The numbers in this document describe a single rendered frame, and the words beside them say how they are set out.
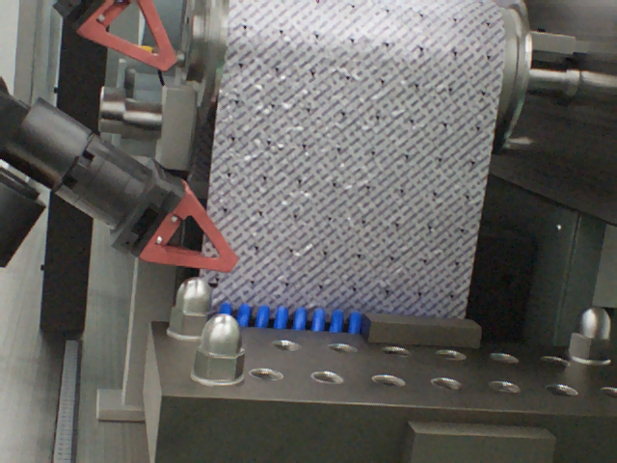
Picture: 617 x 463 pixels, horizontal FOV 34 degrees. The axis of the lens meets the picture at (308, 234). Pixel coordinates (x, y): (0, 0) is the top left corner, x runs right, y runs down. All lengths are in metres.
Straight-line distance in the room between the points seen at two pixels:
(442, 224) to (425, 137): 0.08
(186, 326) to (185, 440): 0.12
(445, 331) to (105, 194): 0.29
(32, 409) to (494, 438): 0.45
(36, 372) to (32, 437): 0.16
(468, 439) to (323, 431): 0.10
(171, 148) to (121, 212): 0.11
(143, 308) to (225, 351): 0.26
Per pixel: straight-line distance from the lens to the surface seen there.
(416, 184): 0.87
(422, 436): 0.69
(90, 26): 0.84
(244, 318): 0.82
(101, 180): 0.80
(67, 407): 0.98
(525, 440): 0.71
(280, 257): 0.85
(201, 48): 0.85
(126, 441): 0.92
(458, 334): 0.84
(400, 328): 0.83
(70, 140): 0.80
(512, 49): 0.89
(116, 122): 0.90
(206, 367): 0.68
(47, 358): 1.11
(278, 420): 0.68
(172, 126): 0.90
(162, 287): 0.93
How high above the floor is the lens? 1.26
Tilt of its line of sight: 11 degrees down
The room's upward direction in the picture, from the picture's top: 7 degrees clockwise
